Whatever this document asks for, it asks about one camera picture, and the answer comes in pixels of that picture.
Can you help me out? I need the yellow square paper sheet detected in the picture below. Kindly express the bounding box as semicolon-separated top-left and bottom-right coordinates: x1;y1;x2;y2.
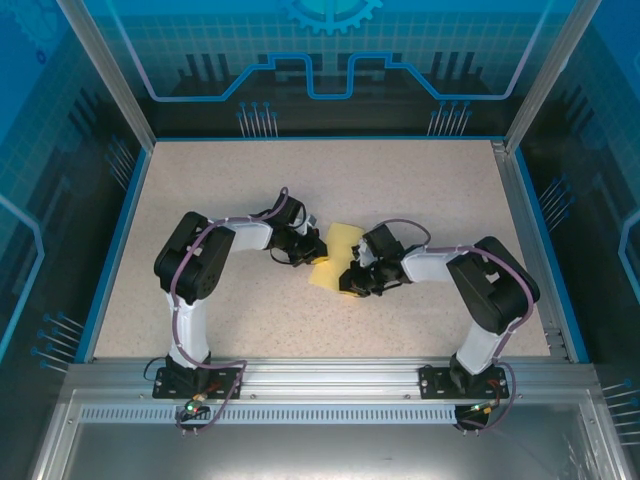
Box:
307;222;369;301

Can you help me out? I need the steel bottom panel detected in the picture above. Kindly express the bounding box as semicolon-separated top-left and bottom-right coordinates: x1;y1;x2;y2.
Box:
27;389;629;480

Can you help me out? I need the aluminium mounting rail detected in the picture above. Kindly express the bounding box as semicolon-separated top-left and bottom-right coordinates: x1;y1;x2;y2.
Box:
64;357;599;396

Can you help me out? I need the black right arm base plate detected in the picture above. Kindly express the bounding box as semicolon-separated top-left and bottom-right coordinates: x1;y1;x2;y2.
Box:
418;364;511;401

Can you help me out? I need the slotted grey cable duct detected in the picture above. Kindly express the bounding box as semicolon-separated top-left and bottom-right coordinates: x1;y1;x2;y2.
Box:
78;405;459;426

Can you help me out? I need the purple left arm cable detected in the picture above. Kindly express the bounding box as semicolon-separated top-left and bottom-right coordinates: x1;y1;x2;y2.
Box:
168;186;291;437

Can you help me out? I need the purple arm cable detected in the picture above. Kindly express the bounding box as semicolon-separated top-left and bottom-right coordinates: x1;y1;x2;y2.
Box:
382;218;540;434
168;186;291;437

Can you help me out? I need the aluminium side rail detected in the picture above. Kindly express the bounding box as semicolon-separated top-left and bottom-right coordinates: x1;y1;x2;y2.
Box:
491;139;572;362

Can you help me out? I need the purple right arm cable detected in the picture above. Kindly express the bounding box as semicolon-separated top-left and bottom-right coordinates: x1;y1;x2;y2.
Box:
382;218;540;434

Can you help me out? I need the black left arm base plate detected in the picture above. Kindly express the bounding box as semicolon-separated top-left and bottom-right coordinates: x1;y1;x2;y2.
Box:
152;366;245;401

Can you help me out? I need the aluminium frame post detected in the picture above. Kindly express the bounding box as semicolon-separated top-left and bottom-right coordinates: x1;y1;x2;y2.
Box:
503;0;604;154
54;0;157;151

